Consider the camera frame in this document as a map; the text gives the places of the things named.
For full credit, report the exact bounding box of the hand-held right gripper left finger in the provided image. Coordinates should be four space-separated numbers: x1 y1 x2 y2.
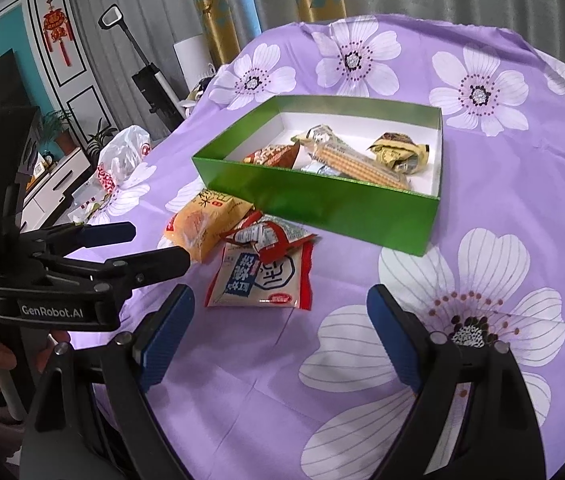
21 284 196 480

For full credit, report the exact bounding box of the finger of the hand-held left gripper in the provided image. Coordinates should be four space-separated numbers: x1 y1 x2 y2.
57 245 192 292
27 221 137 257

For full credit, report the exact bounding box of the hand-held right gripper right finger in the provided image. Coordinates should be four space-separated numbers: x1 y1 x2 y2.
366 284 548 480

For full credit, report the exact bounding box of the orange snack packet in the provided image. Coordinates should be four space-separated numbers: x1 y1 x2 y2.
164 189 256 264

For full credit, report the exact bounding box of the large white red snack packet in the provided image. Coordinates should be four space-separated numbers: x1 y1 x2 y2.
205 240 316 311

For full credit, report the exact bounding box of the small red snack packet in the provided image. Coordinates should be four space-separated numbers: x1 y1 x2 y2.
220 212 319 264

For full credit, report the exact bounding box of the green cardboard box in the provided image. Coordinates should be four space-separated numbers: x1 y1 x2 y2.
191 95 444 258

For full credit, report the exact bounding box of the red panda snack packet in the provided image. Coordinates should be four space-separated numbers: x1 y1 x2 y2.
242 143 304 170

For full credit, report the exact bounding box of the corn print snack packet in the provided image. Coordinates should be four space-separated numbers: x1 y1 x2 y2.
307 141 411 192

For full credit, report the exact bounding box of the brown yellow snack packet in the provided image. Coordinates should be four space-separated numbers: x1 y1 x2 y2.
367 131 431 176

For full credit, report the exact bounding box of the white television cabinet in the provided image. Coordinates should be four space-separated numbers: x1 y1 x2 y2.
20 147 94 229

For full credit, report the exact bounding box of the white plastic bag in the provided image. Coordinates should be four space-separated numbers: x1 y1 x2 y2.
70 125 154 224

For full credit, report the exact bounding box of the potted plant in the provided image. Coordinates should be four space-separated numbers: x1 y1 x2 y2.
87 119 119 157
37 109 79 157

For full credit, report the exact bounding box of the black white floor washer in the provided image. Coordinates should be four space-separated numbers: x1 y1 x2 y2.
98 5 186 117

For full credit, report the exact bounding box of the purple floral cloth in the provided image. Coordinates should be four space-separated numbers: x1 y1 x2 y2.
70 14 565 480

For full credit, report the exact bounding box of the dark patterned cloth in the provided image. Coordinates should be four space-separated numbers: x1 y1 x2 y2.
182 72 219 107

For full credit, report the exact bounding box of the white rectangular unit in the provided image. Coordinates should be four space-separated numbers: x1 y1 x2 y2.
174 35 219 106

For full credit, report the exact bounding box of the red knot wall decoration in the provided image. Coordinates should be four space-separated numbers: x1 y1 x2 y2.
42 0 76 68

